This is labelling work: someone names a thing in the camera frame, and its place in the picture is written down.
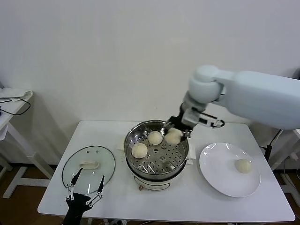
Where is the white round plate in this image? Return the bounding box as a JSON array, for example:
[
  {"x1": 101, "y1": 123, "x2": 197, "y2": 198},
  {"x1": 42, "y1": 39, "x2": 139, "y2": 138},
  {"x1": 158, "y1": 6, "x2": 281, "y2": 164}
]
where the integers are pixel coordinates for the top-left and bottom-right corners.
[{"x1": 199, "y1": 142, "x2": 262, "y2": 198}]

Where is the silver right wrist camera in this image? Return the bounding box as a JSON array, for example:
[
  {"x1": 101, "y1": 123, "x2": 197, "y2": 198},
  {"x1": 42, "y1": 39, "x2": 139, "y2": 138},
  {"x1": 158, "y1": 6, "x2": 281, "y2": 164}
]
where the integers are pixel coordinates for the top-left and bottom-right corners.
[{"x1": 184, "y1": 108, "x2": 225, "y2": 129}]

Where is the black laptop cable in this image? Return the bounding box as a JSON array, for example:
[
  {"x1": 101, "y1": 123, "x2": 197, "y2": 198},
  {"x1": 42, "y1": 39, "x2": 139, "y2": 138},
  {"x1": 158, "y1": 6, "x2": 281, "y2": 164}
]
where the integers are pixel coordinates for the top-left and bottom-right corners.
[{"x1": 269, "y1": 128, "x2": 284, "y2": 147}]

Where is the white folded cloth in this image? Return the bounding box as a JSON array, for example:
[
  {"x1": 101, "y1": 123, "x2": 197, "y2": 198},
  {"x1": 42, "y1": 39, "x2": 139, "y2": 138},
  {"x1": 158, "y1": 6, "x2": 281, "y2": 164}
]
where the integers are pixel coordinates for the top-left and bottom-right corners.
[{"x1": 0, "y1": 88, "x2": 35, "y2": 103}]

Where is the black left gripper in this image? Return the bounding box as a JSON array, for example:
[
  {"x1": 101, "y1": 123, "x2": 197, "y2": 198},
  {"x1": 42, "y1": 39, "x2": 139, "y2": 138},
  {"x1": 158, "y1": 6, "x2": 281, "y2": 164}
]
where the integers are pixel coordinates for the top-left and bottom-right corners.
[{"x1": 62, "y1": 167, "x2": 105, "y2": 225}]

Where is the glass lid with cream handle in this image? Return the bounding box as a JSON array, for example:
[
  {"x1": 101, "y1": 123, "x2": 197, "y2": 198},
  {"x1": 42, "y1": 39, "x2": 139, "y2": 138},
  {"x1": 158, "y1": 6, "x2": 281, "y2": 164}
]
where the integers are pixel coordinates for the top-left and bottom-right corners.
[{"x1": 62, "y1": 145, "x2": 116, "y2": 190}]

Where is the stainless steel steamer basket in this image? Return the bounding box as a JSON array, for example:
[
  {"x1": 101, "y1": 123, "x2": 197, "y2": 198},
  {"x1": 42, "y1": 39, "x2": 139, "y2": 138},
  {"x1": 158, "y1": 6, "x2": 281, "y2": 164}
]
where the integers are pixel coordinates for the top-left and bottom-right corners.
[{"x1": 116, "y1": 120, "x2": 196, "y2": 176}]

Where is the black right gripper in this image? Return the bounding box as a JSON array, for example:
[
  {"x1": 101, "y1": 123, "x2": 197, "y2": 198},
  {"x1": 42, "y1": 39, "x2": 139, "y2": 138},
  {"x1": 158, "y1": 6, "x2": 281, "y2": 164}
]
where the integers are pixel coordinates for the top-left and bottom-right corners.
[{"x1": 162, "y1": 105, "x2": 195, "y2": 141}]

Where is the thin black looped cable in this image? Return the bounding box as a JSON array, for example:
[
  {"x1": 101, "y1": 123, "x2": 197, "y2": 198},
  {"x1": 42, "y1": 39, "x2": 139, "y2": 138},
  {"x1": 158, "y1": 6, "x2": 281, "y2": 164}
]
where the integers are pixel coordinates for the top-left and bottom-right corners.
[{"x1": 0, "y1": 97, "x2": 31, "y2": 116}]

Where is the white side table with cloth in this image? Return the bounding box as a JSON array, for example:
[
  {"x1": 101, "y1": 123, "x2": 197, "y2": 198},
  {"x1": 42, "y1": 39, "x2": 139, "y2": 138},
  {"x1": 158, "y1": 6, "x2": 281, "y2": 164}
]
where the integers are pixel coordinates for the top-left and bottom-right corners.
[{"x1": 0, "y1": 90, "x2": 56, "y2": 200}]

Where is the white steamed baozi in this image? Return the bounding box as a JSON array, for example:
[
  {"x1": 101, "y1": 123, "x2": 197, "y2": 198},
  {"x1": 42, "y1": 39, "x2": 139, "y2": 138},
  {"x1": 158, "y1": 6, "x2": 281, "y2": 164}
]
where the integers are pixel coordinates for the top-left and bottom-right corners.
[
  {"x1": 131, "y1": 142, "x2": 148, "y2": 159},
  {"x1": 235, "y1": 158, "x2": 254, "y2": 174},
  {"x1": 147, "y1": 130, "x2": 163, "y2": 146},
  {"x1": 165, "y1": 127, "x2": 183, "y2": 145}
]

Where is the cream electric cooker base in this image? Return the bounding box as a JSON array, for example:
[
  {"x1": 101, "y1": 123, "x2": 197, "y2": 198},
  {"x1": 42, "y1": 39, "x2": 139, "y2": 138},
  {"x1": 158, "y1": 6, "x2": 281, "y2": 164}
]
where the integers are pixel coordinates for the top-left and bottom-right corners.
[{"x1": 120, "y1": 150, "x2": 195, "y2": 192}]

